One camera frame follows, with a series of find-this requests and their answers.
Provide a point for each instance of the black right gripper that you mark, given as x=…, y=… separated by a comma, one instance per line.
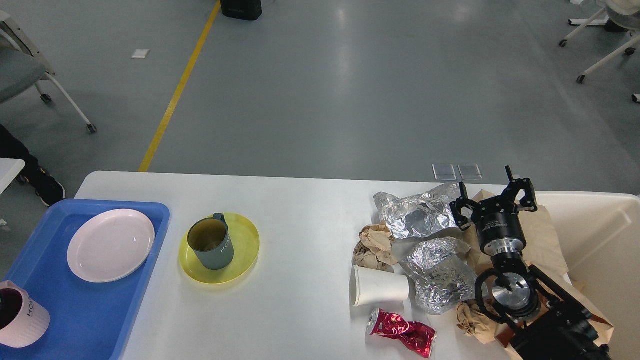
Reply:
x=499, y=231

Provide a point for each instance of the yellow plastic plate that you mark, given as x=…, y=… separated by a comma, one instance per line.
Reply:
x=246, y=241

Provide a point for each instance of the dark green mug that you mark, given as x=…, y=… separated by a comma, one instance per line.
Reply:
x=211, y=242

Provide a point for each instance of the pink mug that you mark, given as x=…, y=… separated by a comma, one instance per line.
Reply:
x=22, y=320

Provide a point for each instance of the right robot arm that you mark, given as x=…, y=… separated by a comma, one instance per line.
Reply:
x=547, y=322

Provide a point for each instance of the right floor socket plate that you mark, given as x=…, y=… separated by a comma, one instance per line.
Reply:
x=470, y=171

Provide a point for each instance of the floor socket plate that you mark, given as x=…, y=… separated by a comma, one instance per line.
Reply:
x=470, y=171
x=444, y=172

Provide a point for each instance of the brown paper bag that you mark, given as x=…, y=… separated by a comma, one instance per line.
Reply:
x=542, y=250

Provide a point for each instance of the upper crumpled aluminium foil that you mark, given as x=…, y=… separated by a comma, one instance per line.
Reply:
x=420, y=215

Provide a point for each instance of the crumpled aluminium foil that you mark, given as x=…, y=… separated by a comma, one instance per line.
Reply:
x=420, y=215
x=442, y=279

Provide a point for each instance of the left floor socket plate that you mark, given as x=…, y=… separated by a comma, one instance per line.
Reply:
x=444, y=172

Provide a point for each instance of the lower crumpled aluminium foil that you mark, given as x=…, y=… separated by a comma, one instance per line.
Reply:
x=442, y=279

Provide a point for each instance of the beige plastic bin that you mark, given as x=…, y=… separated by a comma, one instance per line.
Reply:
x=598, y=235

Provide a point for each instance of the small crumpled brown paper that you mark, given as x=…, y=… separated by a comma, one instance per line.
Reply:
x=474, y=323

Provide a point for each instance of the crumpled brown paper ball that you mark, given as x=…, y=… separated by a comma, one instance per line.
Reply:
x=374, y=249

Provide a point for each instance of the crushed red can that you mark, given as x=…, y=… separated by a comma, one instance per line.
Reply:
x=415, y=336

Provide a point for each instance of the white paper cup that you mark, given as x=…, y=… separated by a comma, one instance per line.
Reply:
x=369, y=286

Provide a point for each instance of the black box on floor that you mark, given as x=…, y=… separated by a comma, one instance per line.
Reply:
x=246, y=10

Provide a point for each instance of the pink plate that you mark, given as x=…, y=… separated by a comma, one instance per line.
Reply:
x=110, y=246

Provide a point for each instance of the blue plastic tray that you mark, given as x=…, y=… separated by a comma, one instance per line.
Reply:
x=88, y=321

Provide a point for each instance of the person in dark clothes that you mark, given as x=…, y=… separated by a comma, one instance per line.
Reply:
x=49, y=190

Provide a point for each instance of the white side table corner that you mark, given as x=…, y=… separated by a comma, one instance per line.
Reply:
x=9, y=170

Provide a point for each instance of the grey office chair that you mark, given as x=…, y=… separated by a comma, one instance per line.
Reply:
x=23, y=66

